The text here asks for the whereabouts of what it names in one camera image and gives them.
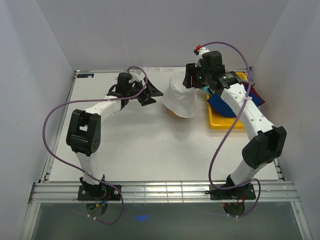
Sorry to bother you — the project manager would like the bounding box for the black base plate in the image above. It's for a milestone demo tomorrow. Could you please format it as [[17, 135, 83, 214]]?
[[77, 185, 122, 201], [204, 183, 256, 200]]

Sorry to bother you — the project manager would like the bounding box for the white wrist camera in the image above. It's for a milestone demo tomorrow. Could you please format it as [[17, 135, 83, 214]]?
[[132, 70, 144, 80], [194, 45, 209, 68]]

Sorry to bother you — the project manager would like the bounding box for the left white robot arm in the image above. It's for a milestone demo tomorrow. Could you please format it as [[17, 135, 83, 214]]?
[[66, 72, 163, 200]]

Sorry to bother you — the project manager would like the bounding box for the wooden hat stand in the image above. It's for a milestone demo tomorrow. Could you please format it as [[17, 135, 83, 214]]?
[[166, 108, 183, 119]]

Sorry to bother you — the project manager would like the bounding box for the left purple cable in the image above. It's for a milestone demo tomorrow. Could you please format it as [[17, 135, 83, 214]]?
[[42, 65, 156, 225]]

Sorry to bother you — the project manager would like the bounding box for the teal hat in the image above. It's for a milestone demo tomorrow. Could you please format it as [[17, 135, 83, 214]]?
[[201, 86, 213, 96]]

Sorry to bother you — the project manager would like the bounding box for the aluminium front rail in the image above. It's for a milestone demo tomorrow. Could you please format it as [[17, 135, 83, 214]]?
[[29, 180, 300, 204]]

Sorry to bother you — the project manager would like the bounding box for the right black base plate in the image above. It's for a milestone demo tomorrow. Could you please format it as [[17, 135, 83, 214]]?
[[204, 183, 256, 200]]

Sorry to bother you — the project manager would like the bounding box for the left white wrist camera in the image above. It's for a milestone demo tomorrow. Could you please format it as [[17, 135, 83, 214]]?
[[132, 70, 144, 80]]

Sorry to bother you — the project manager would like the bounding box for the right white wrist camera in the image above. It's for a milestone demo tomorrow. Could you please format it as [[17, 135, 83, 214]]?
[[194, 45, 209, 68]]

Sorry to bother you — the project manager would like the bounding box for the blue label sticker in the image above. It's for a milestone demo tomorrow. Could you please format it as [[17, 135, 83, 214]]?
[[76, 73, 94, 78]]

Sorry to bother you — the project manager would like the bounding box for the dark red bucket hat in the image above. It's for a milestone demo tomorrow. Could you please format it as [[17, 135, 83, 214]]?
[[242, 81, 265, 107]]

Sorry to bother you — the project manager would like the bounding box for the blue bucket hat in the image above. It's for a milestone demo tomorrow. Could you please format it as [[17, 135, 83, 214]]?
[[207, 90, 237, 118]]

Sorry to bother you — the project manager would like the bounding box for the yellow plastic tray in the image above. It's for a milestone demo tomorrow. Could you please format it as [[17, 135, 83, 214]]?
[[206, 71, 248, 130]]

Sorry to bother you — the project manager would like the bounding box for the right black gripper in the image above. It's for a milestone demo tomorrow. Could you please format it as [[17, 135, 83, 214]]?
[[182, 63, 211, 89]]

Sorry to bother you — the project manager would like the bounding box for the white bucket hat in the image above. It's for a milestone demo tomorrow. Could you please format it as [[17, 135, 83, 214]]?
[[161, 71, 197, 119]]

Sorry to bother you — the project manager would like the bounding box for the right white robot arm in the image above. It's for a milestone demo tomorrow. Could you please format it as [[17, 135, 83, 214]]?
[[183, 46, 287, 199]]

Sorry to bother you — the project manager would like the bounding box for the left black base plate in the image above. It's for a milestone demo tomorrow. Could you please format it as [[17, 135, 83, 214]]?
[[77, 185, 122, 201]]

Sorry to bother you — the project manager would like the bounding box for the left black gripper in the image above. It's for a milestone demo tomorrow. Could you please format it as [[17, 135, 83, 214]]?
[[126, 77, 163, 107]]

